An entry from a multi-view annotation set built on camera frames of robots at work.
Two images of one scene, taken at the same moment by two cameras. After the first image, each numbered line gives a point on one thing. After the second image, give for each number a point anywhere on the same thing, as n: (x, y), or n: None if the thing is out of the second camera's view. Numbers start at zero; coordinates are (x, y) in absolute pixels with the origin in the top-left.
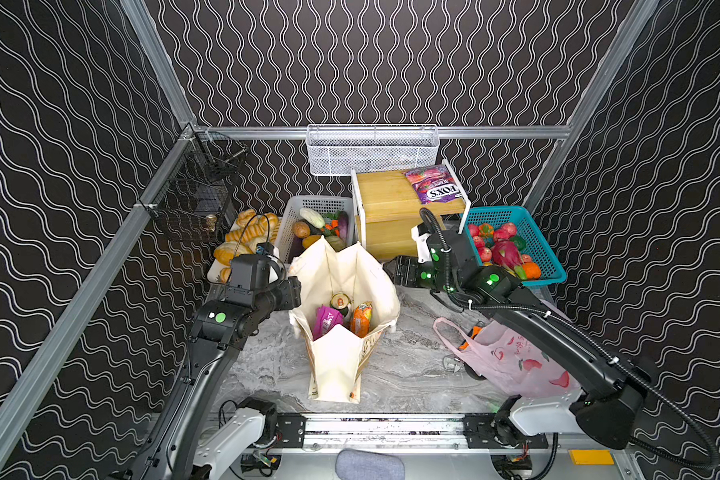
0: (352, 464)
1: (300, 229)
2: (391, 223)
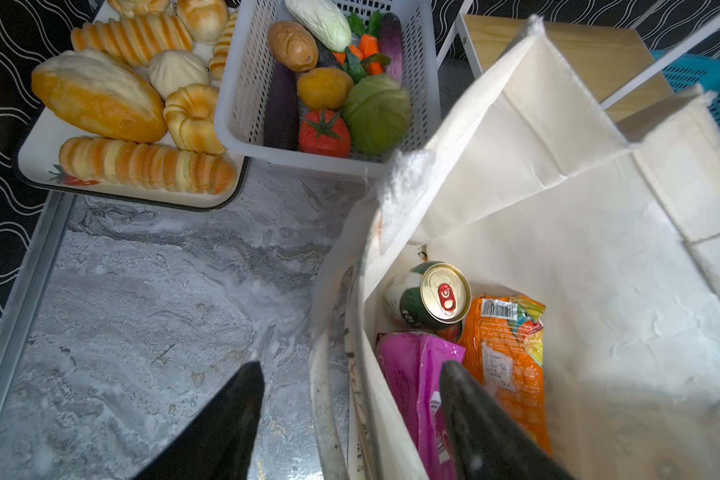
0: None
1: (293, 45)
2: (614, 62)
